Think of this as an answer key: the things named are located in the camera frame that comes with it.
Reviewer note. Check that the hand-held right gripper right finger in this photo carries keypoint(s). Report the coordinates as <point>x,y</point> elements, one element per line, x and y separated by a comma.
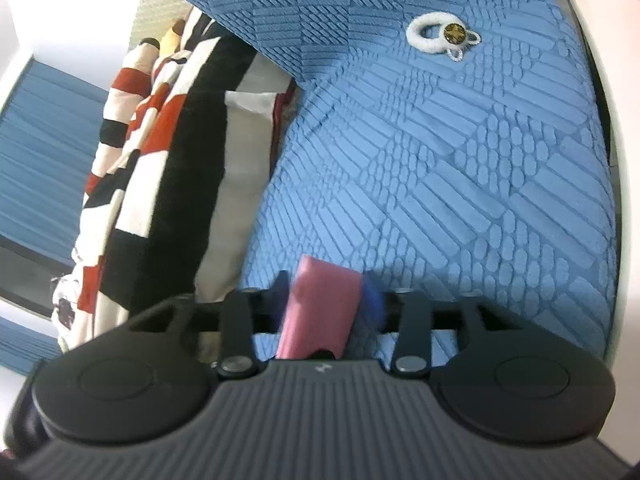
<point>372,297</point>

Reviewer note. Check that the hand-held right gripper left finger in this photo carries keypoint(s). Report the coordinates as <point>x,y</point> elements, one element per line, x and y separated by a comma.
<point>284,305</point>

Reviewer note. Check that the blue textured chair cover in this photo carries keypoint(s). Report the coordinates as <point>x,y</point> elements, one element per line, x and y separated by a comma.
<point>425,170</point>

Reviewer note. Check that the red white black striped blanket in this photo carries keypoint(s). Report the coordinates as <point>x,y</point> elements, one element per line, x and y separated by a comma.
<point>190,160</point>

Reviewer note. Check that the yellow plush toy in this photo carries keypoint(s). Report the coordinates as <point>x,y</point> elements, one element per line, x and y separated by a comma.
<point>171,37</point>

